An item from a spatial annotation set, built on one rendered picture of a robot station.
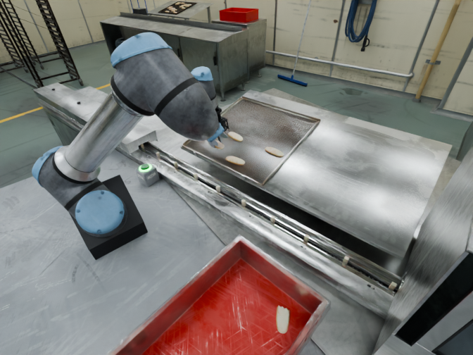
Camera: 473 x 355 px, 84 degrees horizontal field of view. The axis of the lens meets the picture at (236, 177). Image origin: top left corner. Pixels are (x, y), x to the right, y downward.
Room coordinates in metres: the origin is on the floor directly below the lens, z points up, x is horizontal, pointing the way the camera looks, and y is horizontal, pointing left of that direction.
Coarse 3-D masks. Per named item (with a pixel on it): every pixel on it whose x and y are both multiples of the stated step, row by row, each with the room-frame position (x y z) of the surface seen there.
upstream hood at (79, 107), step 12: (60, 84) 2.05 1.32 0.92; (48, 96) 1.81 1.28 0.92; (60, 96) 1.80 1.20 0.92; (72, 96) 1.79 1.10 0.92; (84, 96) 1.77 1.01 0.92; (60, 108) 1.67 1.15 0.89; (72, 108) 1.59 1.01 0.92; (84, 108) 1.58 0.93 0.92; (96, 108) 1.57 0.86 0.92; (84, 120) 1.42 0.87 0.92; (132, 132) 1.24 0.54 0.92; (144, 132) 1.24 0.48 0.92; (120, 144) 1.18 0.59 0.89; (132, 144) 1.15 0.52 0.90
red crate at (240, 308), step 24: (240, 264) 0.49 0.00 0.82; (216, 288) 0.41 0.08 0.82; (240, 288) 0.41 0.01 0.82; (264, 288) 0.40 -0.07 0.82; (192, 312) 0.34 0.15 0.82; (216, 312) 0.34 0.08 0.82; (240, 312) 0.33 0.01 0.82; (264, 312) 0.33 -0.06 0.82; (168, 336) 0.28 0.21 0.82; (192, 336) 0.28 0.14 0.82; (216, 336) 0.27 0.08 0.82; (240, 336) 0.27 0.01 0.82; (264, 336) 0.27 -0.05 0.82; (288, 336) 0.26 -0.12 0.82
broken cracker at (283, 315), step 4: (280, 308) 0.34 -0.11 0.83; (280, 312) 0.32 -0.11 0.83; (284, 312) 0.32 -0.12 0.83; (288, 312) 0.32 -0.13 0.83; (276, 316) 0.32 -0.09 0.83; (280, 316) 0.31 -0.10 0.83; (284, 316) 0.31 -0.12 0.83; (288, 316) 0.31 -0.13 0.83; (276, 320) 0.30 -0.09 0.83; (280, 320) 0.30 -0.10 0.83; (284, 320) 0.30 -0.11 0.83; (288, 320) 0.30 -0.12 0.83; (280, 324) 0.29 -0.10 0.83; (284, 324) 0.29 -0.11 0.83; (288, 324) 0.29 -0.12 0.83; (280, 328) 0.28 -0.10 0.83; (284, 328) 0.28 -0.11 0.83; (280, 332) 0.27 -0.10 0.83; (284, 332) 0.27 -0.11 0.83
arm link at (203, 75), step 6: (192, 72) 0.97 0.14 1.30; (198, 72) 0.97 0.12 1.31; (204, 72) 0.96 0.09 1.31; (210, 72) 0.99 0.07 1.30; (198, 78) 0.95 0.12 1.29; (204, 78) 0.95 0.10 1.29; (210, 78) 0.97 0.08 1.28; (204, 84) 0.95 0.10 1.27; (210, 84) 0.97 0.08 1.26; (210, 90) 0.96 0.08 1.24; (210, 96) 0.96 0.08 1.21
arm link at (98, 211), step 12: (84, 192) 0.53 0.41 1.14; (96, 192) 0.53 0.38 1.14; (108, 192) 0.54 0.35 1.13; (72, 204) 0.51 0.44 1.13; (84, 204) 0.50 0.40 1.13; (96, 204) 0.51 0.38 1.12; (108, 204) 0.52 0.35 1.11; (120, 204) 0.53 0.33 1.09; (84, 216) 0.48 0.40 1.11; (96, 216) 0.48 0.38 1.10; (108, 216) 0.49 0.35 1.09; (120, 216) 0.51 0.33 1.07; (84, 228) 0.46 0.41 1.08; (96, 228) 0.46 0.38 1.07; (108, 228) 0.47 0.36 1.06
